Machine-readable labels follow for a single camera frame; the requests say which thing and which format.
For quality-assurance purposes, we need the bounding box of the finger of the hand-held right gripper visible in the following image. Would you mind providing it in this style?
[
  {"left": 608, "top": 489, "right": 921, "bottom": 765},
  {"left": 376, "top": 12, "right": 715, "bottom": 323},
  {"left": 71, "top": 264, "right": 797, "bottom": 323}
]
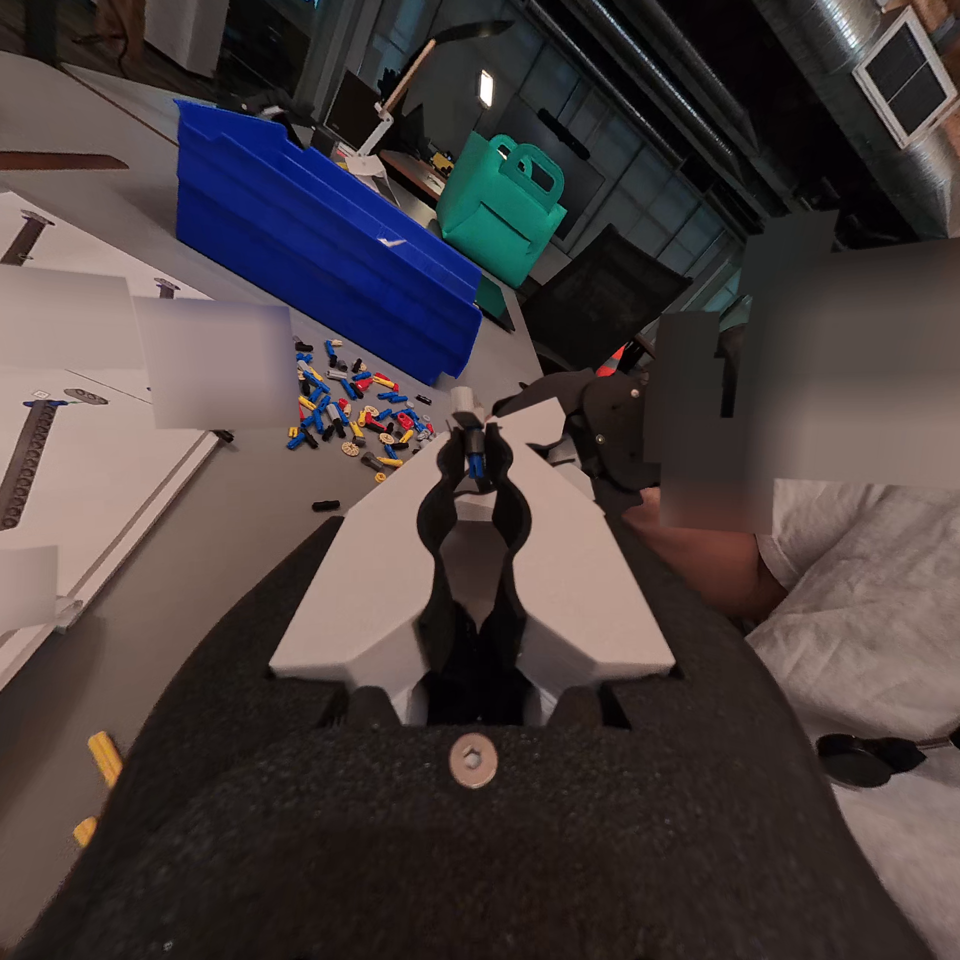
[{"left": 491, "top": 396, "right": 571, "bottom": 451}]

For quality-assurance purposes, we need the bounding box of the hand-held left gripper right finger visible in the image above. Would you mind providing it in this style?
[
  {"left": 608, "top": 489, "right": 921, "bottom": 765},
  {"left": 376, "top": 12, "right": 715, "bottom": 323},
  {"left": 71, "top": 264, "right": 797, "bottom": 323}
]
[{"left": 483, "top": 423, "right": 678, "bottom": 727}]

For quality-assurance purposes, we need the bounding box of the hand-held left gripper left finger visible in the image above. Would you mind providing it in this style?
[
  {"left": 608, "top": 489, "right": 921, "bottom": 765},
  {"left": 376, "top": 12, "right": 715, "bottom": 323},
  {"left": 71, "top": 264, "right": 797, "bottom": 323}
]
[{"left": 268, "top": 435, "right": 466, "bottom": 725}]

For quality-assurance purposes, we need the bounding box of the long grey lego beam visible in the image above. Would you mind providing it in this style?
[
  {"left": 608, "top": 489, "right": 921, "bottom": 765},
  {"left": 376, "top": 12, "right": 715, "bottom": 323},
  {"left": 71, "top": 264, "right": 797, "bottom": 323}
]
[{"left": 450, "top": 408, "right": 487, "bottom": 481}]

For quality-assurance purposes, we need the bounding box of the pile of small lego pieces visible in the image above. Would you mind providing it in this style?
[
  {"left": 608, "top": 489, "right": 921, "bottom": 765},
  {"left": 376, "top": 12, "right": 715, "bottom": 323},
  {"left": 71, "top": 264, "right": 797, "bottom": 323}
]
[{"left": 285, "top": 337, "right": 440, "bottom": 481}]

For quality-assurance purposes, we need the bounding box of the person's right forearm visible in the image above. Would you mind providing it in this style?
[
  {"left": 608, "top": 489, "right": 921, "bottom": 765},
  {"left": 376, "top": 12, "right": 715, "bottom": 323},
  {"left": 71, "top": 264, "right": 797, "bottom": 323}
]
[{"left": 626, "top": 487, "right": 789, "bottom": 622}]

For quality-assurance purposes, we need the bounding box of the lego instruction booklet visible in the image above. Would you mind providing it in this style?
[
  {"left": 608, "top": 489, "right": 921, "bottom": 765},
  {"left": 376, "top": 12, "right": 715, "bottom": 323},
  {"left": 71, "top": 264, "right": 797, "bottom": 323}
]
[{"left": 0, "top": 191, "right": 226, "bottom": 687}]

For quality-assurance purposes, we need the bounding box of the pile of yellow lego pieces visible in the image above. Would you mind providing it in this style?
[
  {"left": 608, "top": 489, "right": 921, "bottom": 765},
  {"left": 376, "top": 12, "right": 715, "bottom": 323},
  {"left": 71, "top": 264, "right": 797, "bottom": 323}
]
[{"left": 72, "top": 731, "right": 123, "bottom": 847}]

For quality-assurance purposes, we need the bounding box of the black tablet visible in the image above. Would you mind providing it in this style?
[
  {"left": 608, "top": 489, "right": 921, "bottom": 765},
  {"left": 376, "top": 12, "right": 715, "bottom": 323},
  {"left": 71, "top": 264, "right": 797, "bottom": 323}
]
[{"left": 476, "top": 273, "right": 519, "bottom": 335}]

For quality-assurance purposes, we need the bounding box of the black mesh office chair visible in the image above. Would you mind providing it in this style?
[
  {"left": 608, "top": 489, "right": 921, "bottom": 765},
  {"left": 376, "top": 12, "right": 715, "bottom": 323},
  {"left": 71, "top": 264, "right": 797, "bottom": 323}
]
[{"left": 521, "top": 223, "right": 695, "bottom": 372}]

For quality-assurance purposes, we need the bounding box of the teal felt bag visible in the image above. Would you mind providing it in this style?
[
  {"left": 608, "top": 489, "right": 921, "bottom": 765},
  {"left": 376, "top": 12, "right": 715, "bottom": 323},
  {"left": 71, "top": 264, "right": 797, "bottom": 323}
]
[{"left": 436, "top": 131, "right": 569, "bottom": 290}]

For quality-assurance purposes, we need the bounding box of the person's white shirt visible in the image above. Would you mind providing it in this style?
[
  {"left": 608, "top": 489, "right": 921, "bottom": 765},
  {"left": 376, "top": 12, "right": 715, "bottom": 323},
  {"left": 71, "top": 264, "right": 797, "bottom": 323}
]
[{"left": 742, "top": 480, "right": 960, "bottom": 960}]

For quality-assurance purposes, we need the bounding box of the blue plastic bin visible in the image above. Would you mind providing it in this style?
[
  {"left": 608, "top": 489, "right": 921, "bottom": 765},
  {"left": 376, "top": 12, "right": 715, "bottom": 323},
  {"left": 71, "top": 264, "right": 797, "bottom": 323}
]
[{"left": 174, "top": 99, "right": 483, "bottom": 380}]

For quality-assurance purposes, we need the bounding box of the black chair lever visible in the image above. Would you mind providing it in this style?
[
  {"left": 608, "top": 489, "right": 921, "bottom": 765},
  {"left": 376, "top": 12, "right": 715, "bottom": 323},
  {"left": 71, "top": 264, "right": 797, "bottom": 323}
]
[{"left": 816, "top": 733, "right": 960, "bottom": 789}]

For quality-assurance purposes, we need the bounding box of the white air vent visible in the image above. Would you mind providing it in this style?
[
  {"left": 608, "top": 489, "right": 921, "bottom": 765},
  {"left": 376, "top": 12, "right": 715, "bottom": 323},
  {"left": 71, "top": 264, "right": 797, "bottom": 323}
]
[{"left": 851, "top": 7, "right": 960, "bottom": 147}]

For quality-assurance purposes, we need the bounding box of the silver air duct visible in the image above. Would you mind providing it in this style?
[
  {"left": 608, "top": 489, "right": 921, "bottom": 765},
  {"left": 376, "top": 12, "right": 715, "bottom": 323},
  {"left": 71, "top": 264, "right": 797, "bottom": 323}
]
[{"left": 750, "top": 0, "right": 960, "bottom": 234}]

